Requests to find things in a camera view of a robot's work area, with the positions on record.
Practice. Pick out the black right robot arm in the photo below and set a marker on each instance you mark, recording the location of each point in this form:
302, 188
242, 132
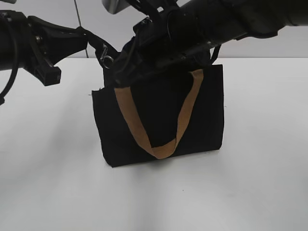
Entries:
235, 19

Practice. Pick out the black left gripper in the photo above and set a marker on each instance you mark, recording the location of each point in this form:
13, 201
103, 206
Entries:
50, 43

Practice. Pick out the black tote bag tan handles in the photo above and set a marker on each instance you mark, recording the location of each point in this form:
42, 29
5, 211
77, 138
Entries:
178, 112

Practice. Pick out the metal zipper pull with ring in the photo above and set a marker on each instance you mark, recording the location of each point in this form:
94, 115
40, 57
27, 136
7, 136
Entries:
106, 60

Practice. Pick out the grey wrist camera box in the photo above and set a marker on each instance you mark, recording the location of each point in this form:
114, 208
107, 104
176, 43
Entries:
115, 6

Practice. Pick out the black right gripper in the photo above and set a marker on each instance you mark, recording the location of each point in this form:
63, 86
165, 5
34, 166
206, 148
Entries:
176, 40

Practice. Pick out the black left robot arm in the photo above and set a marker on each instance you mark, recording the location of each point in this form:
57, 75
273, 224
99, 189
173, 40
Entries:
14, 48

